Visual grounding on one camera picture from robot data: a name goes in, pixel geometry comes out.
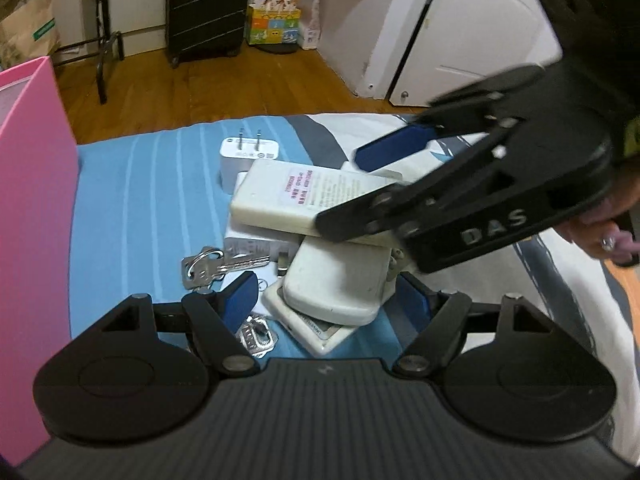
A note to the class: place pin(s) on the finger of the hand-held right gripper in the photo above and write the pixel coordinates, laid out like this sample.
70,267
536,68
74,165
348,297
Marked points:
370,215
395,147

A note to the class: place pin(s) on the white cabinet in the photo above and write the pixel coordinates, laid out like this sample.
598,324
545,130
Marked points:
130,0

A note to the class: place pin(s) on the white plug adapter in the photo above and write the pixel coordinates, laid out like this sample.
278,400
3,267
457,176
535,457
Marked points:
240,152

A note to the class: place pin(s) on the white plastic bag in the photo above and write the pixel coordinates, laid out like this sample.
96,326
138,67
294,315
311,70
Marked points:
310,20

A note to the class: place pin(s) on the slim white remote control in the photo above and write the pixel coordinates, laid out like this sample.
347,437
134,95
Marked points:
312,335

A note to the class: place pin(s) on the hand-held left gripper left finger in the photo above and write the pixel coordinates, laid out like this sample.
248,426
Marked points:
241,300

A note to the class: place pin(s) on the white folding door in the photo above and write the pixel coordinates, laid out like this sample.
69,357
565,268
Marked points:
465,25

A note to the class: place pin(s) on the blue striped printed blanket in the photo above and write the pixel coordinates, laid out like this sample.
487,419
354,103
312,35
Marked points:
150,200

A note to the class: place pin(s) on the colourful gift bag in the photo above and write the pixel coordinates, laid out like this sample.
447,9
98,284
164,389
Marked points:
272,22

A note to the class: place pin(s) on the silver foil blister pack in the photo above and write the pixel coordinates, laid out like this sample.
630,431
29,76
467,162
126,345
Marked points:
257,336

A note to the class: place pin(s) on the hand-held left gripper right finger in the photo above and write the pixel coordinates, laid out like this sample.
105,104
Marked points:
412,305

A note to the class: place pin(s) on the person's right hand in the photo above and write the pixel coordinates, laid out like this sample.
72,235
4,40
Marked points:
597,240

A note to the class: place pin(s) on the white charger block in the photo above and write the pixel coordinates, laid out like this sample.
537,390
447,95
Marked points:
250,242

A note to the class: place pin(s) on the brown paper bag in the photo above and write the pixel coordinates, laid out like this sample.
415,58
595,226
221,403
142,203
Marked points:
25,25

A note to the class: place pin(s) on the white power bank with label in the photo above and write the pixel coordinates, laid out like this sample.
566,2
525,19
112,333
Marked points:
280,195

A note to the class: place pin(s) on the black suitcase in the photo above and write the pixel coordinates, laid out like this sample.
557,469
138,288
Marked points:
210,5

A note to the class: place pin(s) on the pink storage box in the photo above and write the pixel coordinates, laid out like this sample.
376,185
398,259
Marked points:
30,210

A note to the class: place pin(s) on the black metal frame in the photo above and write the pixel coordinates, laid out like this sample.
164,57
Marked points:
102,45

